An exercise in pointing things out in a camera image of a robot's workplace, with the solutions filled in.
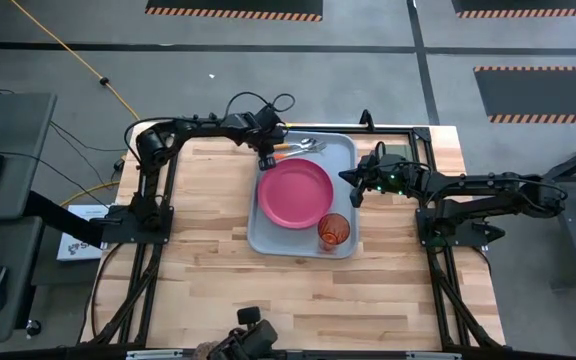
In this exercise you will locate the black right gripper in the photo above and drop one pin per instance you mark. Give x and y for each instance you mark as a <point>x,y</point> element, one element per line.
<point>385,177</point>

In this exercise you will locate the gray desk top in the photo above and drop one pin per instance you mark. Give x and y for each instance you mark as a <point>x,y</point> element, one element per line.
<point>13,135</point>
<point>13,250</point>

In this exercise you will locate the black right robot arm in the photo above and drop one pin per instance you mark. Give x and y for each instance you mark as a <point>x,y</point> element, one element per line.
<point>493,192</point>

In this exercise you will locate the white booklet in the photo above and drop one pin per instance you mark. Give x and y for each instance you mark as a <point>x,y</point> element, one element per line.
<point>75,250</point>

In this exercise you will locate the pink plastic plate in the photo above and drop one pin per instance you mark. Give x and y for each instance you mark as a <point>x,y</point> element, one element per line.
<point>295,192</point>

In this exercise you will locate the gray plastic tray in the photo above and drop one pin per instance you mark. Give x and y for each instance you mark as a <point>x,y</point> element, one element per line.
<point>268,240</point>

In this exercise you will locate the black frame clamp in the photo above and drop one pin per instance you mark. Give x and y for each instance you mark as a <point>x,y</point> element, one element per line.
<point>366,120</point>

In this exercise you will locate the silver bracket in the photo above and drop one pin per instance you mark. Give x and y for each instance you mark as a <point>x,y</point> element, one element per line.
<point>153,355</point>
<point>433,356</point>

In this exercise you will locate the black round knob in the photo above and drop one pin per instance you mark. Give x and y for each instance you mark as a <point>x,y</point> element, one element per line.
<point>33,328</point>

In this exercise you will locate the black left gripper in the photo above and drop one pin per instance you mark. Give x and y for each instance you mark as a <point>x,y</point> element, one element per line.
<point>268,137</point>

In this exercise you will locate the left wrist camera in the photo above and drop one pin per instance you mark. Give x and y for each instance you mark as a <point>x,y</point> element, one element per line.
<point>270,116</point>

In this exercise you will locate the black aluminium table frame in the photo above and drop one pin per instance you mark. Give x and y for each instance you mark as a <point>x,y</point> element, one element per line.
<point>403,131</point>

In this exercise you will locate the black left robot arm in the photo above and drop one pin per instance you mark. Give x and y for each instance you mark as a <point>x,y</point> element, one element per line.
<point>150,145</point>

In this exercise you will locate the black hazard-striped floor mat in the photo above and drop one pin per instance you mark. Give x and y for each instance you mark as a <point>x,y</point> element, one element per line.
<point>543,92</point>
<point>233,5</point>
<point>528,4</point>

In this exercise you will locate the person's hand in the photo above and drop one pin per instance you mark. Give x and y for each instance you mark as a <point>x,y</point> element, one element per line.
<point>209,351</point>

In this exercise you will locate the orange faceted plastic cup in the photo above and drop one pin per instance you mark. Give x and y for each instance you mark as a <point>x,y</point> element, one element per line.
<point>334,230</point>

